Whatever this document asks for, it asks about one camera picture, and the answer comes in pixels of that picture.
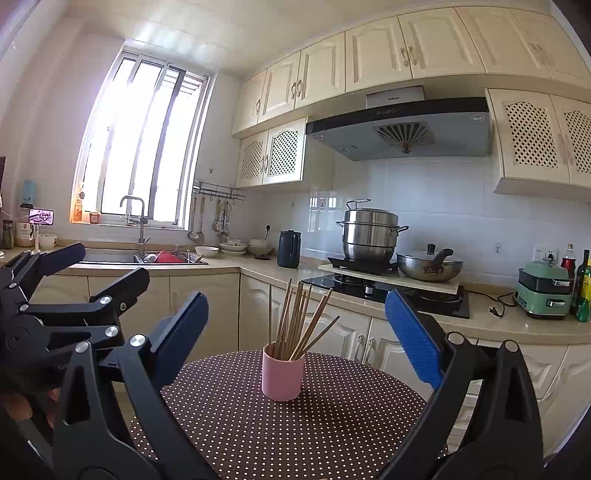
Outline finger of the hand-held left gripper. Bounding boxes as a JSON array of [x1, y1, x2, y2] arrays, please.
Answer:
[[0, 243, 88, 325], [18, 267, 151, 357]]

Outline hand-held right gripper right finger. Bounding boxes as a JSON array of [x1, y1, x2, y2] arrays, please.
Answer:
[[379, 290, 544, 480]]

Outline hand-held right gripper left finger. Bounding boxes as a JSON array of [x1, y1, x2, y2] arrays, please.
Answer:
[[52, 292, 218, 480]]

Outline bundle of wooden chopsticks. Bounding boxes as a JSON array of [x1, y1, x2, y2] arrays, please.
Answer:
[[268, 278, 341, 361]]

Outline pink cup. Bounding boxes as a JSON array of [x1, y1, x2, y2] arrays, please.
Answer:
[[262, 342, 305, 401]]

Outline hanging metal utensils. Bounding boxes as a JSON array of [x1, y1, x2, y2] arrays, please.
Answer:
[[212, 200, 232, 244]]

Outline person's left hand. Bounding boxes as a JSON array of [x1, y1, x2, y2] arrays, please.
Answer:
[[0, 388, 63, 429]]

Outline steel sink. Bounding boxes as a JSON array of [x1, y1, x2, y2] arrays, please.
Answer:
[[78, 251, 208, 267]]

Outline smartphone on stand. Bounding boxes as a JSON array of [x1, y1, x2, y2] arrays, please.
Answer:
[[28, 208, 55, 254]]

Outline cream base cabinets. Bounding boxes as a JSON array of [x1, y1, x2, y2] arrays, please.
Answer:
[[28, 272, 591, 455]]

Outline steel faucet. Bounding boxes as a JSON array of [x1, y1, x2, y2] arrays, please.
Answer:
[[120, 195, 151, 257]]

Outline beige stone slab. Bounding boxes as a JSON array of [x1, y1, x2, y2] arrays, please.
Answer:
[[318, 262, 465, 295]]

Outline glass wok lid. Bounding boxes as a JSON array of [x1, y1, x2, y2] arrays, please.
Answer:
[[399, 244, 455, 267]]

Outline black glass gas hob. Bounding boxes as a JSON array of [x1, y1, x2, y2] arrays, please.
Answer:
[[301, 273, 471, 319]]

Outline black induction cooker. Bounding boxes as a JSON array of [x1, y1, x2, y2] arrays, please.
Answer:
[[327, 256, 400, 276]]

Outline hanging metal ladle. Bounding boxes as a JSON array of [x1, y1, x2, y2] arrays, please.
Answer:
[[187, 196, 205, 241]]

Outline steel steamer pot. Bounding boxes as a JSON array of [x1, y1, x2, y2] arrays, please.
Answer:
[[336, 199, 409, 261]]

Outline black electric kettle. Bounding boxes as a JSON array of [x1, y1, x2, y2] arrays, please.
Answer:
[[277, 229, 302, 269]]

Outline green electric cooker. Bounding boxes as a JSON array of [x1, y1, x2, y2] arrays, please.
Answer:
[[513, 259, 574, 319]]

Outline sliding window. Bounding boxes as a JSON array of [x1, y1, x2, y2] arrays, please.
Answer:
[[71, 44, 211, 232]]

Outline green oil bottle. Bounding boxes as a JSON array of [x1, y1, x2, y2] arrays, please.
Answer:
[[570, 249, 591, 322]]

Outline grey range hood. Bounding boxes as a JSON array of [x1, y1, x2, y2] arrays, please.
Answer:
[[305, 85, 492, 161]]

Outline narrow lattice door cabinet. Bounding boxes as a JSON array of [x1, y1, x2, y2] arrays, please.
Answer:
[[235, 117, 334, 188]]

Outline wide lattice door cabinet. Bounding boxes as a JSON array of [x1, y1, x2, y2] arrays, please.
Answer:
[[485, 89, 591, 202]]

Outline cream upper cabinets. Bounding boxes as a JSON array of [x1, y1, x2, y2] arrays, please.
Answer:
[[231, 7, 591, 137]]

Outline steel wok with black handle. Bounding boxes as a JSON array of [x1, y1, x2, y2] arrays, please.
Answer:
[[396, 244, 464, 282]]

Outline black power cord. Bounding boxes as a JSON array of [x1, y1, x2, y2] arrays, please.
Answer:
[[464, 288, 516, 318]]

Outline metal utensil rail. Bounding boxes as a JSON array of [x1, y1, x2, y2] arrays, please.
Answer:
[[191, 181, 246, 202]]

